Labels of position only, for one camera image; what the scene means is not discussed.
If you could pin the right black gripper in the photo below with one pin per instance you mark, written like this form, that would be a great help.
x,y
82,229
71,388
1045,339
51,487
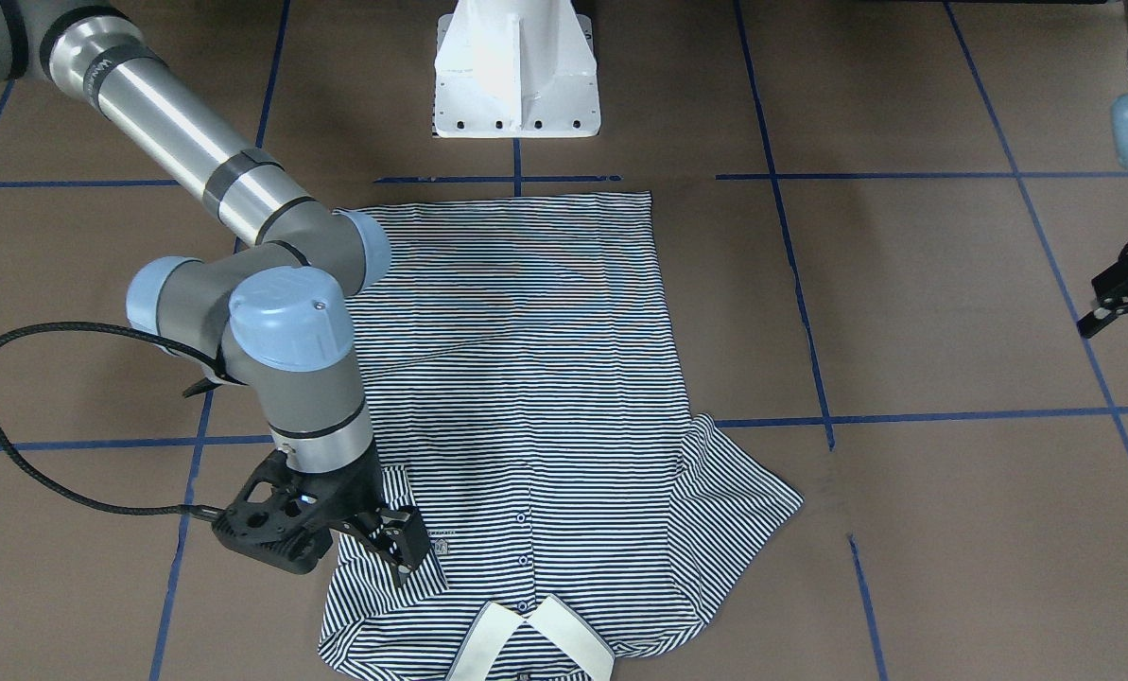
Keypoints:
x,y
362,495

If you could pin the blue white striped polo shirt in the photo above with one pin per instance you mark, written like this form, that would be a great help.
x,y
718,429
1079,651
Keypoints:
x,y
527,397

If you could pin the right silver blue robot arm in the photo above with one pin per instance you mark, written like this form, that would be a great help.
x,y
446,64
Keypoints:
x,y
272,316

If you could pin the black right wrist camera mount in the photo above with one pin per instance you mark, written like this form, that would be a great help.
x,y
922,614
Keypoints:
x,y
278,517

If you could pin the white pillar mount base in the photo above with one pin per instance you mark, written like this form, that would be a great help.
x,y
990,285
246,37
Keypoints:
x,y
516,69

